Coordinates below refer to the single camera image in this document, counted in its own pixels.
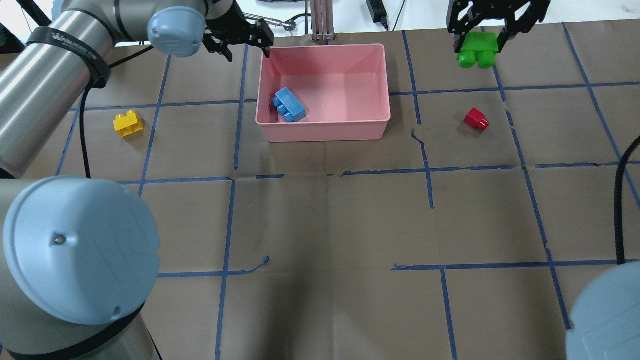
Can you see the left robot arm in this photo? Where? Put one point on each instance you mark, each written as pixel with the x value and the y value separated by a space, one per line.
pixel 79 254

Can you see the pink plastic box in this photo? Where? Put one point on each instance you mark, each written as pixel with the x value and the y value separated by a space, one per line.
pixel 343 88

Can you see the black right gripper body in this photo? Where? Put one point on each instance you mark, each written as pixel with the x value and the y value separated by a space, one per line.
pixel 492 11

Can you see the aluminium frame post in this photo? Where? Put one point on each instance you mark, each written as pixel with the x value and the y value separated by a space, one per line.
pixel 322 20

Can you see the blue toy block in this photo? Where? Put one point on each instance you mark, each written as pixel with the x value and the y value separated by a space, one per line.
pixel 288 106

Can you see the black power adapter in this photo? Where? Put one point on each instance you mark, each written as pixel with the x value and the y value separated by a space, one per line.
pixel 378 13

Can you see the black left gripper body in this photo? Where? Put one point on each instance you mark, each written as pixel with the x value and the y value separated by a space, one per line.
pixel 221 22

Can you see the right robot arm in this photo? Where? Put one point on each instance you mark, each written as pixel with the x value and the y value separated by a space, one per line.
pixel 605 315

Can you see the red toy block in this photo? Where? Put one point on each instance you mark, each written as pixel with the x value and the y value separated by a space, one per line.
pixel 476 120

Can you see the green toy block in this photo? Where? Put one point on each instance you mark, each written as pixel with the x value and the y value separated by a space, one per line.
pixel 478 48

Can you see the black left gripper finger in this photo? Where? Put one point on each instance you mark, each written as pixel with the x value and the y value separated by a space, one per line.
pixel 266 39
pixel 222 49

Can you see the yellow toy block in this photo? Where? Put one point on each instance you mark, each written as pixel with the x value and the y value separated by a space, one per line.
pixel 128 124

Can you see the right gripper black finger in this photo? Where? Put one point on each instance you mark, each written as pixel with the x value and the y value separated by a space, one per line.
pixel 460 31
pixel 508 33

